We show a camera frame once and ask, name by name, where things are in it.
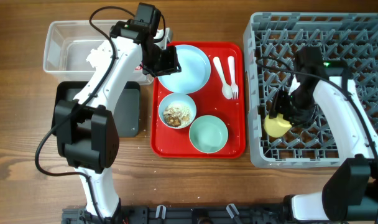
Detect yellow plastic cup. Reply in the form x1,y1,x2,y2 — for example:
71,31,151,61
264,114,292,138

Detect small blue bowl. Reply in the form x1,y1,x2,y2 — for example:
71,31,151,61
157,93,196,129

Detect white napkin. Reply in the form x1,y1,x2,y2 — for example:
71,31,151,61
86,42,111,70

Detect food scraps with rice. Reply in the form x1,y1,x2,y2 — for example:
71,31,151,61
163,103,193,128

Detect green bowl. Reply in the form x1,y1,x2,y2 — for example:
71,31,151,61
189,115,229,154

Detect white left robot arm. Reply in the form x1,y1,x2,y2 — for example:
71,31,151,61
34,2,182,223

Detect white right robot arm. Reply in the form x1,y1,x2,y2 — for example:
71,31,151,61
264,47,378,223

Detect grey dishwasher rack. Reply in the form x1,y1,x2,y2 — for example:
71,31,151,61
243,12,378,169

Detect black waste tray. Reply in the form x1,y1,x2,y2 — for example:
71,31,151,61
55,81,141,138

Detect light blue plate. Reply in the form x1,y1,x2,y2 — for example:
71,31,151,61
159,44,211,94

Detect red plastic tray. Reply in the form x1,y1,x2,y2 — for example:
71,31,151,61
150,42,246,159

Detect white plastic spoon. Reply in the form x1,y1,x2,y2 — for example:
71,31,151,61
213,57,233,100

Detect white plastic fork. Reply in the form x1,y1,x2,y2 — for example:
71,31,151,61
228,56,239,100

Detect clear plastic bin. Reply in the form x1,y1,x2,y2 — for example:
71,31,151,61
42,20,155,86

